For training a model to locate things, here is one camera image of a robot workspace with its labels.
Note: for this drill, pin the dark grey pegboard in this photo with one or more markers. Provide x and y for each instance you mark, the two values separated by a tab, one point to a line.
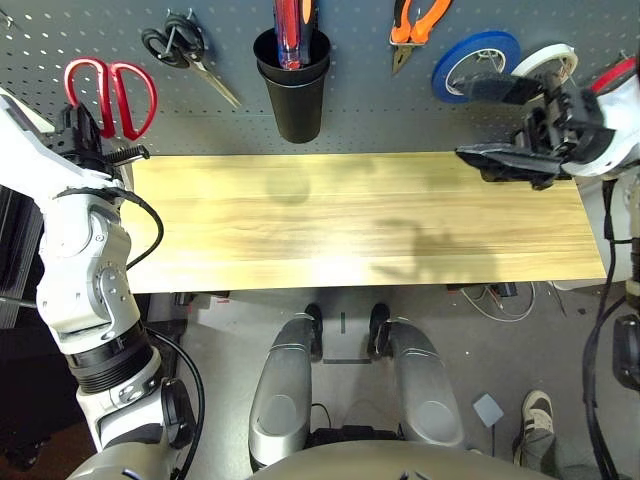
360	100

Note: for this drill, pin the metal peg hook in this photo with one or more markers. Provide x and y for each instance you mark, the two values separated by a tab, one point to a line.
6	20
624	54

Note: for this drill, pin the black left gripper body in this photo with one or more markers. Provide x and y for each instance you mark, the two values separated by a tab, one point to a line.
70	140

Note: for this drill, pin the white tape roll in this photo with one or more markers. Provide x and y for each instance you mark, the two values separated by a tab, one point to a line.
545	50

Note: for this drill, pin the silver robot leg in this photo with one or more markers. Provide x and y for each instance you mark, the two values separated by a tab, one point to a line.
425	395
285	400

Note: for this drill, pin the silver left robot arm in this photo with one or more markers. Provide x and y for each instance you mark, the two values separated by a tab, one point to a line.
85	280

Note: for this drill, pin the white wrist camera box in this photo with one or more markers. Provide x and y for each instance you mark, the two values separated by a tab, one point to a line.
45	160
620	150

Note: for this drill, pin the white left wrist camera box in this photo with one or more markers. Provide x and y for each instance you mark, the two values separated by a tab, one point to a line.
45	160

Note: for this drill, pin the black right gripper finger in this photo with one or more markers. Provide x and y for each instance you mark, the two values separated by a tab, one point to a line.
510	159
500	87

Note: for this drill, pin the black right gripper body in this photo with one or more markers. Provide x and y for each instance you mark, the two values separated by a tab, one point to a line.
565	125

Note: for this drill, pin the silver right robot leg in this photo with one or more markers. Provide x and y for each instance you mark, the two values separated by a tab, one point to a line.
425	395

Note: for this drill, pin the red tape roll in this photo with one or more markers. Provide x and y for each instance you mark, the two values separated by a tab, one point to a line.
615	75

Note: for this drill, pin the blue tape roll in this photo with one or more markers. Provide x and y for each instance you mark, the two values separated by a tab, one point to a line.
450	55

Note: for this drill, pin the black floor device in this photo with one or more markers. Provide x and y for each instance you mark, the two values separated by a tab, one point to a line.
350	432

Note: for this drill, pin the grey robot torso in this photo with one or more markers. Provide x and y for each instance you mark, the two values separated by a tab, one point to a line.
300	465

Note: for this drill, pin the orange black screwdriver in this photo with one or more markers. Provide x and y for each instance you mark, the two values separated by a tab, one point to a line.
311	35

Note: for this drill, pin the grey trouser leg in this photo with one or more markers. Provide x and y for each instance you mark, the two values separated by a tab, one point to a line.
560	460

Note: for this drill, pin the black ribbed equipment case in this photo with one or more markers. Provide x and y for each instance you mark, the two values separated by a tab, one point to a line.
15	250

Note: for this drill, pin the grey foot pedal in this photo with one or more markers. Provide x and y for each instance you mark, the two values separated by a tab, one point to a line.
488	410

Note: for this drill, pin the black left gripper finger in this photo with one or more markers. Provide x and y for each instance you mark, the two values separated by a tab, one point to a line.
90	130

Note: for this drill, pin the white black sneaker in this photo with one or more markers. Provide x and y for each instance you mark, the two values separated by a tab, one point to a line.
537	415

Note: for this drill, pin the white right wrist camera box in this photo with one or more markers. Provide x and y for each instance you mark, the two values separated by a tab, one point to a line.
620	150

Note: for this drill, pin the orange black needle-nose pliers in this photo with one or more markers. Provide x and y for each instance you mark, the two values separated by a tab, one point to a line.
420	30

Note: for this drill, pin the black plastic cup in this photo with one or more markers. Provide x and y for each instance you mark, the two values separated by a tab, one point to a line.
300	115

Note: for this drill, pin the silver left robot leg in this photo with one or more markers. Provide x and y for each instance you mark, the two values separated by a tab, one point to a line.
285	400

